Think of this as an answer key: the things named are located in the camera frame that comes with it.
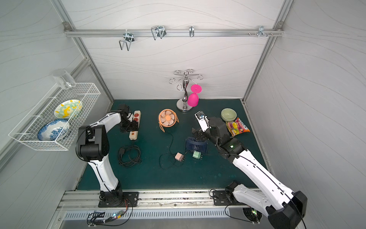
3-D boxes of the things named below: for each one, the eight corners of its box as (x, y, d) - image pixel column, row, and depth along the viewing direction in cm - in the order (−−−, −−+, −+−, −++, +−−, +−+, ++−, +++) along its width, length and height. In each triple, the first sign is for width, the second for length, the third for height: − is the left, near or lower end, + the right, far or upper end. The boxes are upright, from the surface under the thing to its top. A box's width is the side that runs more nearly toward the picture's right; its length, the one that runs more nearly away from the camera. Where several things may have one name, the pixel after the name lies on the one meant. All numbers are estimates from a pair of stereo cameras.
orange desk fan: (156, 126, 106) (153, 116, 97) (169, 115, 112) (168, 105, 104) (166, 134, 101) (164, 125, 92) (179, 122, 108) (178, 113, 99)
